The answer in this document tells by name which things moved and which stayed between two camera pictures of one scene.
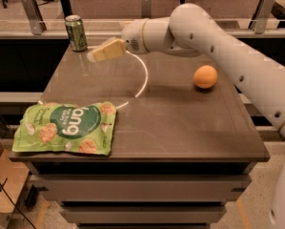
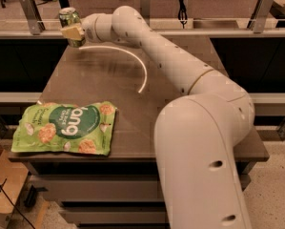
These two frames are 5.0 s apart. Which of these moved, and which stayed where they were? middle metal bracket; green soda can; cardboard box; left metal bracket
Moved: green soda can
Stayed: cardboard box; middle metal bracket; left metal bracket
